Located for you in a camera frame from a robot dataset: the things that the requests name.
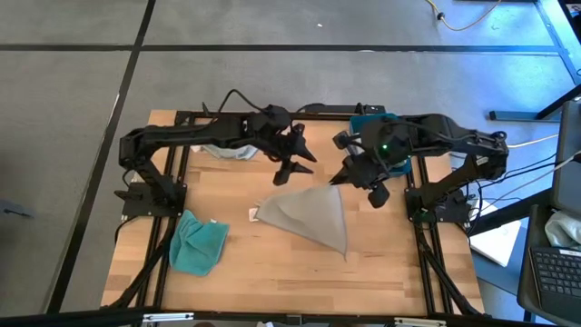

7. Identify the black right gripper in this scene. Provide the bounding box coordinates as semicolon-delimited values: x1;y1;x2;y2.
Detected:
330;115;412;210

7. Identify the pale yellow cable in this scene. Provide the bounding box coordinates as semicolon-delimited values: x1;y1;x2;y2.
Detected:
507;134;560;149

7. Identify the grey flat monitor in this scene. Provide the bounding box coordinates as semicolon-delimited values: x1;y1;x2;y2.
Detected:
550;100;581;214

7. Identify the teal terry towel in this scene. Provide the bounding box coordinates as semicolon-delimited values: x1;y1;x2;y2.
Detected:
169;209;231;277

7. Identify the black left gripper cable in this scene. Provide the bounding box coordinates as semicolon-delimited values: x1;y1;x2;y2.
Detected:
217;88;269;119

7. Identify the light blue microfiber towel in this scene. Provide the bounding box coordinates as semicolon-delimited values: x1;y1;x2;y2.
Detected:
192;144;260;161

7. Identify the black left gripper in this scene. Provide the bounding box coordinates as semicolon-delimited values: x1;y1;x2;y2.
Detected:
247;104;318;187

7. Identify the black aluminium crossbeam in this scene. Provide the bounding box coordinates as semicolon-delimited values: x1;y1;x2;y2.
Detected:
0;307;581;327

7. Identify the blue metal desk frame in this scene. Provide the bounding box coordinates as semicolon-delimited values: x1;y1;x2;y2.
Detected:
488;0;581;124

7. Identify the white cable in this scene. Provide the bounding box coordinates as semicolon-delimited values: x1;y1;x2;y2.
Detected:
507;153;581;196

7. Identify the pale crumpled cloth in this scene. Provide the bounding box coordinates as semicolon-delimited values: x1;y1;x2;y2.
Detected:
543;210;581;250

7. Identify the silver metal bracket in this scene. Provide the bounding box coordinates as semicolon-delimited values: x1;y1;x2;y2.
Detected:
142;312;195;324
392;316;448;327

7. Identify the black aluminium table frame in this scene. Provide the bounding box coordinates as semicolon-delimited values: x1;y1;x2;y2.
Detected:
102;108;485;319

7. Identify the black laptop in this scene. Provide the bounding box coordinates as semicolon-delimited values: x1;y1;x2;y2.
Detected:
517;203;581;326

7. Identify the grey waffle towel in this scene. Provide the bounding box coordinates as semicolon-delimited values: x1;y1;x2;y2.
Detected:
248;183;350;263

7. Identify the blue plastic bin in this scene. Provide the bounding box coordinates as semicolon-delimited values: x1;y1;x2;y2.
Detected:
349;113;413;178

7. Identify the yellow extension cable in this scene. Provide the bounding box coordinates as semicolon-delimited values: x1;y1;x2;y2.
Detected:
425;0;503;33

